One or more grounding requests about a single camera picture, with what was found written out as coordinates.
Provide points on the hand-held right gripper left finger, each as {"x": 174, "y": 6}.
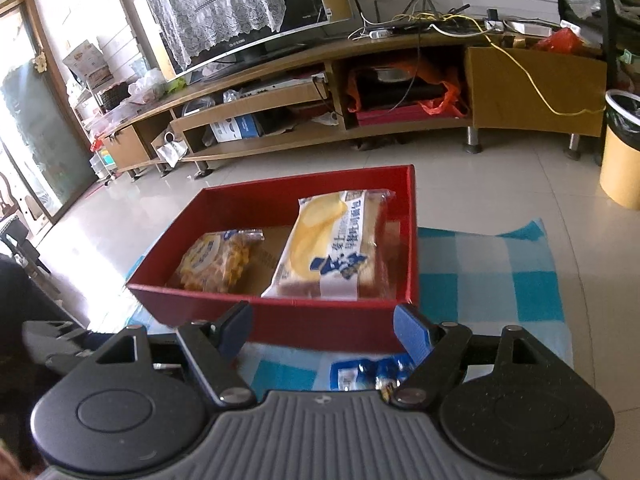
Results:
{"x": 235, "y": 330}

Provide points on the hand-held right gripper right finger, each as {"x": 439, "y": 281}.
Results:
{"x": 412, "y": 332}

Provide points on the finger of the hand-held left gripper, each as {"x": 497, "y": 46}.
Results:
{"x": 67, "y": 365}
{"x": 55, "y": 337}

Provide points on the blue candy packet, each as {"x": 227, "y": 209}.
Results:
{"x": 357, "y": 372}

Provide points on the round cookie packet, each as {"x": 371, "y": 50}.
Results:
{"x": 215, "y": 262}

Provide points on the red cardboard box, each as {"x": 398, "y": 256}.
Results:
{"x": 310, "y": 320}

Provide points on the sliced bread packet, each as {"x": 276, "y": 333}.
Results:
{"x": 330, "y": 240}

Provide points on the black chair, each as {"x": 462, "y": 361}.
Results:
{"x": 22, "y": 245}

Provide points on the blue white checkered tablecloth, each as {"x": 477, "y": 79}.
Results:
{"x": 500, "y": 280}

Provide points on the white paper bag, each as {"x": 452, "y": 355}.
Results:
{"x": 170, "y": 150}

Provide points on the blue white carton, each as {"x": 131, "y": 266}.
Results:
{"x": 237, "y": 127}

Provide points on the glass sliding door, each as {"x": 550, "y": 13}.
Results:
{"x": 35, "y": 125}

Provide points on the orange plastic bag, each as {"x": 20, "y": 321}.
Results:
{"x": 440, "y": 105}

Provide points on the white plastic bag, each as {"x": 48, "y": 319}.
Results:
{"x": 147, "y": 85}

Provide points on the cream trash bin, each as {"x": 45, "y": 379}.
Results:
{"x": 620, "y": 170}

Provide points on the wooden tv stand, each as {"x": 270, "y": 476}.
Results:
{"x": 530, "y": 90}

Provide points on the white printed carton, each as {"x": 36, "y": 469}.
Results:
{"x": 87, "y": 62}

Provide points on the white power strip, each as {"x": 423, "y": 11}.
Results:
{"x": 379, "y": 34}

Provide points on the black router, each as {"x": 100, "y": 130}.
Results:
{"x": 415, "y": 21}

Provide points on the white set-top box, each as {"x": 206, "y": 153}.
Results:
{"x": 527, "y": 28}

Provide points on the white lace cloth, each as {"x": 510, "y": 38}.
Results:
{"x": 210, "y": 5}

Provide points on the red plastic bag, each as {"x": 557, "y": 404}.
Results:
{"x": 557, "y": 39}

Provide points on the dark metal shelf rack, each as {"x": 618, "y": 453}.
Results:
{"x": 595, "y": 5}

